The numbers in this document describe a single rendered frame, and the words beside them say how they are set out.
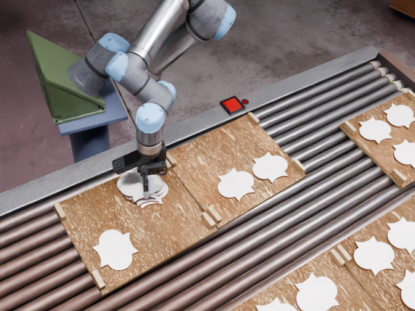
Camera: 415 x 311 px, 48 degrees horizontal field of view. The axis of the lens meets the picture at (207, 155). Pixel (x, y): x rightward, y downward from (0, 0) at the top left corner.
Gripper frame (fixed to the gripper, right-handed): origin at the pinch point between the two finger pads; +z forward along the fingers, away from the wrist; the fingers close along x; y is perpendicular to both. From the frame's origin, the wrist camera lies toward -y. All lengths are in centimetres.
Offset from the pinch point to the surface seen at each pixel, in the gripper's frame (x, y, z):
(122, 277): -29.0, -11.6, 3.7
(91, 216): -6.1, -17.6, 3.7
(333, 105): 27, 88, 5
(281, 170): -2, 51, 3
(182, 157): 11.4, 17.3, 3.6
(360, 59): 52, 115, 5
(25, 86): 156, -45, 97
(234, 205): -12.1, 29.5, 3.6
